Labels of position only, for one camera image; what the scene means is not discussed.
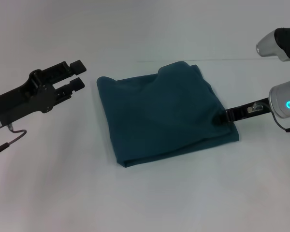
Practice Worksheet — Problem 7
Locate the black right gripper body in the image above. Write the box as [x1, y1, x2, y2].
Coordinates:
[227, 96, 273, 124]

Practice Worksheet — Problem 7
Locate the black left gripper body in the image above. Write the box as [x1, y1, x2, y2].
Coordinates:
[0, 69, 61, 126]

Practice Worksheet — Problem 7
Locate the teal blue t-shirt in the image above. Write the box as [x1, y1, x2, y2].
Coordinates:
[96, 61, 240, 168]

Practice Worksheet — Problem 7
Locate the dark red-brown cable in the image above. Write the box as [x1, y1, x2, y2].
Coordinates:
[0, 123, 28, 158]

